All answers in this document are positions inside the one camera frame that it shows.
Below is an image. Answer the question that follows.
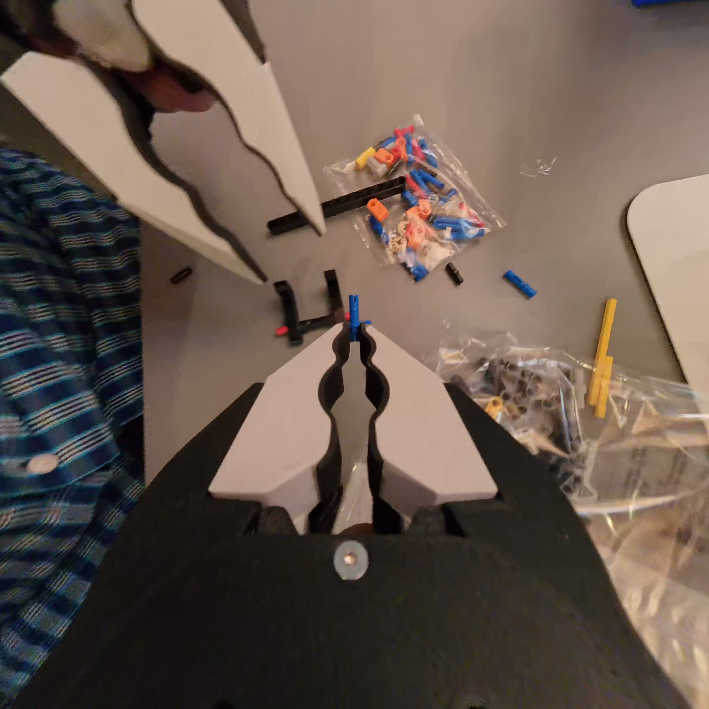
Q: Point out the yellow lego axle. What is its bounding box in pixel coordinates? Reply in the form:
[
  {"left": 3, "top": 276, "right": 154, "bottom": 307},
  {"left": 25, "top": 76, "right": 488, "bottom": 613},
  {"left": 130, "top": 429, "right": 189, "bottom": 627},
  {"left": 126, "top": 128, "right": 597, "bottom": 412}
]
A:
[{"left": 586, "top": 298, "right": 618, "bottom": 419}]

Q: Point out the long black lego beam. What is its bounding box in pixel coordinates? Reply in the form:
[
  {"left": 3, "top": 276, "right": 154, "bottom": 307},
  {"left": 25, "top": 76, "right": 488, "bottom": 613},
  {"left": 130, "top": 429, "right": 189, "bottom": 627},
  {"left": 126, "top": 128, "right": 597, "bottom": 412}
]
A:
[{"left": 267, "top": 177, "right": 407, "bottom": 237}]

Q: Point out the person in blue plaid shirt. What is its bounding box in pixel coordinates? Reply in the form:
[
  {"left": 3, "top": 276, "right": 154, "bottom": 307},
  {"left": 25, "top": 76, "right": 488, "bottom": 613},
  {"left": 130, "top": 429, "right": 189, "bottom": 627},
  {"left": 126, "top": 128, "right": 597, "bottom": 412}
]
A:
[{"left": 0, "top": 147, "right": 146, "bottom": 705}]

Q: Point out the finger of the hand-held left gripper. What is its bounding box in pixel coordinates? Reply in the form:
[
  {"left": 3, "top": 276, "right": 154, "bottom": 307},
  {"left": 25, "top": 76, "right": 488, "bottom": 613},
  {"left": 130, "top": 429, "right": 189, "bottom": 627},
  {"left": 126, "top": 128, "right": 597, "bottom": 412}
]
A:
[
  {"left": 129, "top": 0, "right": 328, "bottom": 238},
  {"left": 0, "top": 50, "right": 269, "bottom": 286}
]

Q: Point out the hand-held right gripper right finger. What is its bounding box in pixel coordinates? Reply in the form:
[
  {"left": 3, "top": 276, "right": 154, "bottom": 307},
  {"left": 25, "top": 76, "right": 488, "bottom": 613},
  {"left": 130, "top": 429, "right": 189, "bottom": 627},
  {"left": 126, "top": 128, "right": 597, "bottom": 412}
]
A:
[{"left": 357, "top": 323, "right": 498, "bottom": 535}]

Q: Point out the large clear bag of lego parts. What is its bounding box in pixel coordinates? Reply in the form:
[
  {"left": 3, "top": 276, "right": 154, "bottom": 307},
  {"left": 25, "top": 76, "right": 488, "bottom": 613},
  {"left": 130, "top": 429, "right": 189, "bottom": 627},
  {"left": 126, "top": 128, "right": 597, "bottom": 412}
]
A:
[{"left": 435, "top": 331, "right": 709, "bottom": 709}]

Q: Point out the blue lego pin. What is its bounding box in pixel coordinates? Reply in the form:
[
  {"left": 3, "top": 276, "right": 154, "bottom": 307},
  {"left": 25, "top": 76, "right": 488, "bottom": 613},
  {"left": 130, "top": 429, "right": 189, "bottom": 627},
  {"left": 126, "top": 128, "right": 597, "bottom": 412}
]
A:
[
  {"left": 348, "top": 295, "right": 373, "bottom": 341},
  {"left": 503, "top": 270, "right": 538, "bottom": 300}
]

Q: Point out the white desk stand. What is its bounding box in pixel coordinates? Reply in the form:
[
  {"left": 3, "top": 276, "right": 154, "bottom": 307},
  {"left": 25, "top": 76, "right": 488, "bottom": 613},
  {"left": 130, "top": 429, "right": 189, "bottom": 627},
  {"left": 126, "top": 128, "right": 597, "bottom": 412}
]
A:
[{"left": 626, "top": 174, "right": 709, "bottom": 384}]

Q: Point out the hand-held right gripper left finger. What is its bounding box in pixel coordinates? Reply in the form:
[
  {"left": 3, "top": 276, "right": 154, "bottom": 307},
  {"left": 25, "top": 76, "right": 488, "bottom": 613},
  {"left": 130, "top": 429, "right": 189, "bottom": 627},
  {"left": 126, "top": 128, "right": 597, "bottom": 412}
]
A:
[{"left": 209, "top": 324, "right": 352, "bottom": 535}]

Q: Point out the small bag of coloured lego pieces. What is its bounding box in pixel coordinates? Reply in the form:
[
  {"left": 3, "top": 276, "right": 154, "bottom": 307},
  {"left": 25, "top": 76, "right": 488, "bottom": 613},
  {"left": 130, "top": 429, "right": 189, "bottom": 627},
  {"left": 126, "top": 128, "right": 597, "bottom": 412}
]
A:
[{"left": 323, "top": 113, "right": 507, "bottom": 283}]

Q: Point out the person's left hand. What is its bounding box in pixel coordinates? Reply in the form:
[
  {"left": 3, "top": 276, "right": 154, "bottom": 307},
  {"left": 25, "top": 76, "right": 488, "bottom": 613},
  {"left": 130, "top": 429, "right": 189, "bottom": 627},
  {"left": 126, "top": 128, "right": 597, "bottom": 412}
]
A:
[{"left": 147, "top": 71, "right": 218, "bottom": 115}]

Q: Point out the black lego frame assembly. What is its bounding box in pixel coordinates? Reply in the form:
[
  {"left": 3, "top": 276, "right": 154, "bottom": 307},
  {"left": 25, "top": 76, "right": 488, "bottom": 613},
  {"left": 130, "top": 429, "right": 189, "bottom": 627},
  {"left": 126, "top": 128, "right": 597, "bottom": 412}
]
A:
[{"left": 273, "top": 269, "right": 348, "bottom": 347}]

